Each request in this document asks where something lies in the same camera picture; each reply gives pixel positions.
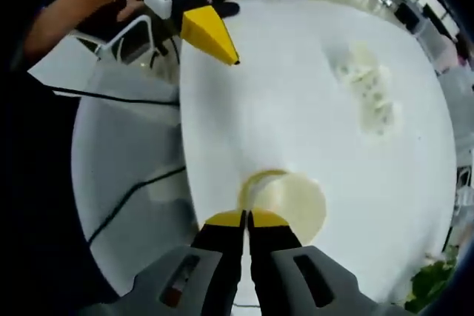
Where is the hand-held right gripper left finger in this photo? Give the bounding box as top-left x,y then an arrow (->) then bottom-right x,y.
135,209 -> 247,316

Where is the black cable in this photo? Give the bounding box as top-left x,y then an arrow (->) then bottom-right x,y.
86,165 -> 187,243
47,84 -> 183,106

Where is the potted green plant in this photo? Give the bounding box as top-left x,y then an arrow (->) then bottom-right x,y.
404,244 -> 461,314

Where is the black cable plug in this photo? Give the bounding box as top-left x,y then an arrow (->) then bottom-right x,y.
214,0 -> 241,19

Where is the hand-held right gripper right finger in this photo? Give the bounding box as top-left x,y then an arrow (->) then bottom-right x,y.
247,209 -> 371,316

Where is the white paper cup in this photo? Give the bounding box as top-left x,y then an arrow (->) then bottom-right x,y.
238,169 -> 327,247

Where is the white frame chair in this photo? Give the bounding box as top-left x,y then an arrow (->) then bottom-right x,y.
71,13 -> 164,68

